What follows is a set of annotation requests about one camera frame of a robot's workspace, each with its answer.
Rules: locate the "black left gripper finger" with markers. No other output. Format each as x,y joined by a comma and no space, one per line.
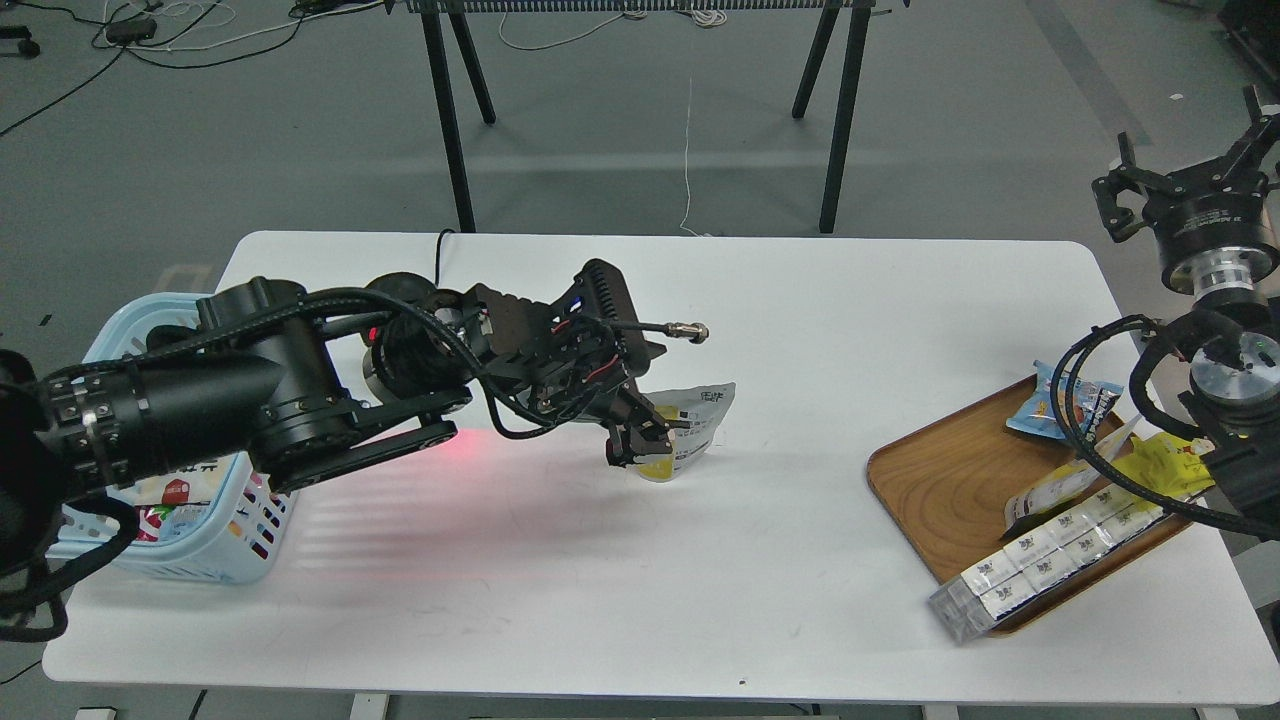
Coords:
620,452
645,425

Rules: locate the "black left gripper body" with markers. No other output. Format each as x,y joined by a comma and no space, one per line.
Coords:
616,400

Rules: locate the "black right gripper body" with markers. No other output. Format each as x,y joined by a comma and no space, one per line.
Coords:
1209,217

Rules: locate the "yellow white nut snack pouch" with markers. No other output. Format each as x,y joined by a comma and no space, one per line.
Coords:
703,409

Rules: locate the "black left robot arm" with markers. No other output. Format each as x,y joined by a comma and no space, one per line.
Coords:
313,386

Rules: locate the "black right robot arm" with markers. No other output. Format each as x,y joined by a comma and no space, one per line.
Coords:
1212,373

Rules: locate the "blue cookie snack packet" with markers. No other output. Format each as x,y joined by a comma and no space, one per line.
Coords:
1089,404

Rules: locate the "yellow cartoon snack packet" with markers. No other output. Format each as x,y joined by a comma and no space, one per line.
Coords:
1169,465

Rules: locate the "light blue plastic basket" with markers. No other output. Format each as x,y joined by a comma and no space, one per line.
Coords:
190,540

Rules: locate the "white snack bag in basket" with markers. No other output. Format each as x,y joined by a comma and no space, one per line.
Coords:
199,483

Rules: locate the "red snack packet in basket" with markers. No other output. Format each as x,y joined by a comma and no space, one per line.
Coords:
156,524

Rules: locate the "black barcode scanner red window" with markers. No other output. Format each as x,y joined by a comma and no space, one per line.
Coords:
403,358

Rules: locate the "brown wooden tray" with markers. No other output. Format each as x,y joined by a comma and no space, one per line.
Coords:
946,485

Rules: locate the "black trestle table stand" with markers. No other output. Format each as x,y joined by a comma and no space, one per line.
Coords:
622,73

